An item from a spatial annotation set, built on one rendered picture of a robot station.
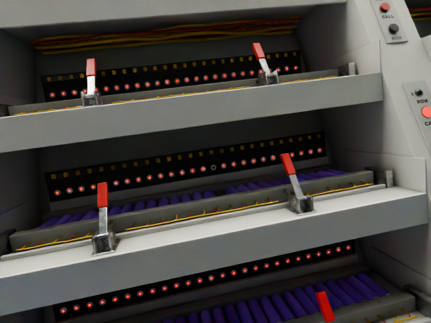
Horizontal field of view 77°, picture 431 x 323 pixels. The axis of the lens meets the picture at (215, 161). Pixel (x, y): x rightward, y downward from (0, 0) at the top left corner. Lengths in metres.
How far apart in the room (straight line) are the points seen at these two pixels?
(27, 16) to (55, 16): 0.04
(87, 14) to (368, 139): 0.51
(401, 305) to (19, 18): 0.71
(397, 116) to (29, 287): 0.55
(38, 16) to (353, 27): 0.51
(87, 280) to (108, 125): 0.20
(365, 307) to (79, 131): 0.48
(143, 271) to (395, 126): 0.42
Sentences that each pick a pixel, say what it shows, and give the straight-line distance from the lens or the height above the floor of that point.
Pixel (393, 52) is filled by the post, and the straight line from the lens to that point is 0.56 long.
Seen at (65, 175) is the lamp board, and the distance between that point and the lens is 0.56.
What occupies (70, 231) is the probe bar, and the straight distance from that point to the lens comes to 0.45.
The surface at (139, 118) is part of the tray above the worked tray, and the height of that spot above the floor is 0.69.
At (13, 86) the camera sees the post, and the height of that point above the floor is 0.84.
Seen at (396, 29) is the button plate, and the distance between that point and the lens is 0.58.
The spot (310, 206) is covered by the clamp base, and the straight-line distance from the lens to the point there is 0.40.
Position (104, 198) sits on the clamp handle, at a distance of 0.39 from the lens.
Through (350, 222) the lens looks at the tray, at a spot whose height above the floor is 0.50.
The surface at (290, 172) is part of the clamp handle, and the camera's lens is 0.41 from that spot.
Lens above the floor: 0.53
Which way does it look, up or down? 14 degrees up
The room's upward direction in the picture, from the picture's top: 11 degrees counter-clockwise
